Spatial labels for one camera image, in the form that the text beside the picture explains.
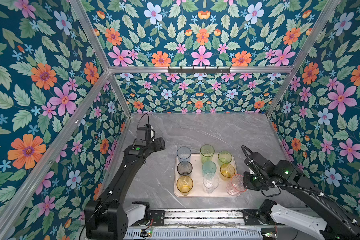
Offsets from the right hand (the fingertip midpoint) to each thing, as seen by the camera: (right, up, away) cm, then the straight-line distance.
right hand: (241, 184), depth 68 cm
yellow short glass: (-3, +1, +18) cm, 18 cm away
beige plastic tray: (-20, -8, +12) cm, 25 cm away
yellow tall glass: (-27, -5, +13) cm, 30 cm away
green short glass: (-3, +8, +24) cm, 25 cm away
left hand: (-41, +20, +13) cm, 47 cm away
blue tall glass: (-28, +10, +22) cm, 37 cm away
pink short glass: (-1, -3, +5) cm, 6 cm away
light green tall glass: (-15, +13, +14) cm, 24 cm away
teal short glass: (-14, +3, +16) cm, 21 cm away
